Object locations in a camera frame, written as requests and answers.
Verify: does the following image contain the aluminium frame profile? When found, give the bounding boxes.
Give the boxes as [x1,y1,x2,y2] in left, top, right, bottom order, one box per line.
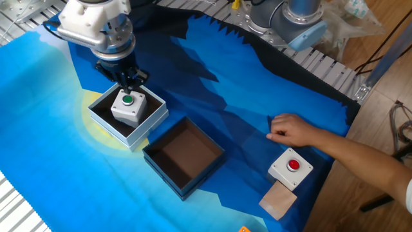
[353,21,412,101]

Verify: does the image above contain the light blue cardboard box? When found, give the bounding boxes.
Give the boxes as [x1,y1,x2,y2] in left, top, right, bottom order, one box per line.
[87,82,170,152]

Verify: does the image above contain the white flat red button box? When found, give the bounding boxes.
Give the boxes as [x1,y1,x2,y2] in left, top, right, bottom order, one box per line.
[267,147,314,192]

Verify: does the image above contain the clear plastic bag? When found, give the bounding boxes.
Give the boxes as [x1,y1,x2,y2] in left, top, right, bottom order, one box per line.
[317,0,386,54]

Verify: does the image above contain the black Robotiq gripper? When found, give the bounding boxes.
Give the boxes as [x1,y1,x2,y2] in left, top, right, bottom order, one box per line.
[95,50,150,95]

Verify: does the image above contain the bundle of dark cables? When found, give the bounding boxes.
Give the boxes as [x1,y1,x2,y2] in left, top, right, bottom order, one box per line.
[388,100,412,155]

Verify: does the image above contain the blue mountain print cloth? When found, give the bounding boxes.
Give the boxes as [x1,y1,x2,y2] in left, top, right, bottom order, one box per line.
[0,3,361,232]

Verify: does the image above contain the person's bare hand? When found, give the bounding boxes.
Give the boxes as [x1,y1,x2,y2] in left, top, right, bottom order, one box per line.
[265,113,319,148]

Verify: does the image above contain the white green push button box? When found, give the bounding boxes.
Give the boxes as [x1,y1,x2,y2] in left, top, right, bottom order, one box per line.
[110,88,149,129]

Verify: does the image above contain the person's bare forearm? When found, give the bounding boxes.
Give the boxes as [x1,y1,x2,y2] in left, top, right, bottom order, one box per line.
[308,128,412,210]

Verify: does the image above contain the plain wooden block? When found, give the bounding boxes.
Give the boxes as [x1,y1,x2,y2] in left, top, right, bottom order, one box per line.
[258,180,298,222]

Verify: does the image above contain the dark blue cardboard box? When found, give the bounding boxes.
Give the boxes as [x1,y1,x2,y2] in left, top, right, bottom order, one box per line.
[142,115,226,202]

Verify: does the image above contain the black floor cable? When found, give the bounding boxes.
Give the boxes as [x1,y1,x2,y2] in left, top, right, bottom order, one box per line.
[353,8,412,77]

